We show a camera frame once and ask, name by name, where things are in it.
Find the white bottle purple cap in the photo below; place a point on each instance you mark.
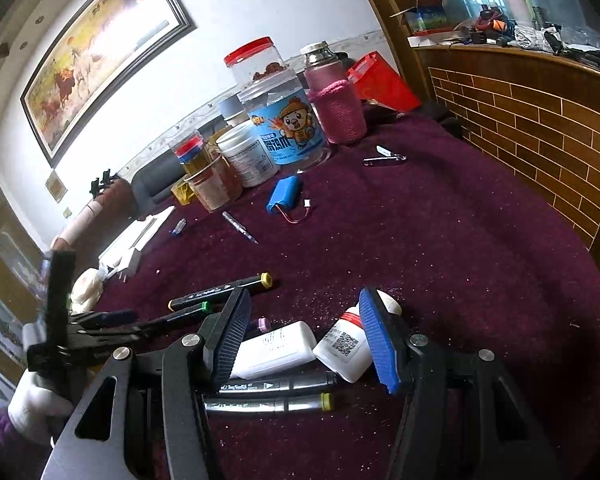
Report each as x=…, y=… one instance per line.
x=275, y=352

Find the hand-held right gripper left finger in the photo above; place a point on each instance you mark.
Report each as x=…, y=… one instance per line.
x=232, y=340

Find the maroon tablecloth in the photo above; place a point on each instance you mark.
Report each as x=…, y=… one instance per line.
x=430, y=240

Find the red lid clear jar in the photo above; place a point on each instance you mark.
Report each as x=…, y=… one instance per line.
x=252, y=62

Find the metal nail clipper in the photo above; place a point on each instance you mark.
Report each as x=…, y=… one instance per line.
x=385, y=159

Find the pink bottle with knitted sleeve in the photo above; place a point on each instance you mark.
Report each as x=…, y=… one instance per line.
x=337, y=110

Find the pile of tools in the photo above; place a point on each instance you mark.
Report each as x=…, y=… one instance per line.
x=535, y=37

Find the grey marker dark cap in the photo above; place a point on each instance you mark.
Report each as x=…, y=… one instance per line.
x=280, y=385

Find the grey marker yellow cap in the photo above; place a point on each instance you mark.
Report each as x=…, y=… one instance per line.
x=270, y=404

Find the colourful cardboard box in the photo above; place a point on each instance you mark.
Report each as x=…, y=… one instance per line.
x=427, y=12

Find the small framed wall plaque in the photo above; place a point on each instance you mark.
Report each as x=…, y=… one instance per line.
x=56, y=186

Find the person's left hand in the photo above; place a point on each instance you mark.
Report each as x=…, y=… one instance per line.
x=35, y=405

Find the black marker green cap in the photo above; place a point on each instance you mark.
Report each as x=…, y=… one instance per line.
x=190, y=312

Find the black marker yellow cap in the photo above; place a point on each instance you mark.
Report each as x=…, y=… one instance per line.
x=220, y=291

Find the black leather sofa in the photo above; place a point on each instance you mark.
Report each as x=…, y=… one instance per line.
x=152, y=185

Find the framed horse painting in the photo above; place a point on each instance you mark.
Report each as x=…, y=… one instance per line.
x=105, y=50

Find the white labelled jar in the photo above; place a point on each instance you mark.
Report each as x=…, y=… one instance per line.
x=247, y=157

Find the wooden glass door cabinet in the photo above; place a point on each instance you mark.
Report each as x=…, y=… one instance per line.
x=5, y=260

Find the brown cushion roll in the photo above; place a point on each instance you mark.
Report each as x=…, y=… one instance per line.
x=95, y=210

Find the black bracket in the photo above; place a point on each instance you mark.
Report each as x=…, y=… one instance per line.
x=101, y=181

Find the grey lid jar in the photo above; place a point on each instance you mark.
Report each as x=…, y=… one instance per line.
x=232, y=110

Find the pink green tumbler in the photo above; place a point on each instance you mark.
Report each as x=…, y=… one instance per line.
x=514, y=5

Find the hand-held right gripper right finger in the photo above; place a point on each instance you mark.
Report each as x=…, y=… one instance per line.
x=380, y=345

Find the white plastic bag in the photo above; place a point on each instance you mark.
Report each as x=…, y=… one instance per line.
x=86, y=292

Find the wooden brick pattern counter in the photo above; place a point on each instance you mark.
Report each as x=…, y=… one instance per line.
x=530, y=125

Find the metal tweezers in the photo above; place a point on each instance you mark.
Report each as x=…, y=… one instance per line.
x=240, y=227

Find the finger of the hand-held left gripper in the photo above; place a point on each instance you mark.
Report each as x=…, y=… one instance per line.
x=110, y=318
x=120, y=335

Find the orange label jar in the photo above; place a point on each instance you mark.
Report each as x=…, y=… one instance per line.
x=215, y=187

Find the blue battery pack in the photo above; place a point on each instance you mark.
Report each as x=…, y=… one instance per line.
x=284, y=195

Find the red bag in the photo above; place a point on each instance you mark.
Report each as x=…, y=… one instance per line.
x=385, y=85

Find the white bottle red cap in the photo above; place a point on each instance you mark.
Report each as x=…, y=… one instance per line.
x=342, y=347

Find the cartoon label plastic jar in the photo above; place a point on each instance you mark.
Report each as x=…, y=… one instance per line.
x=290, y=125

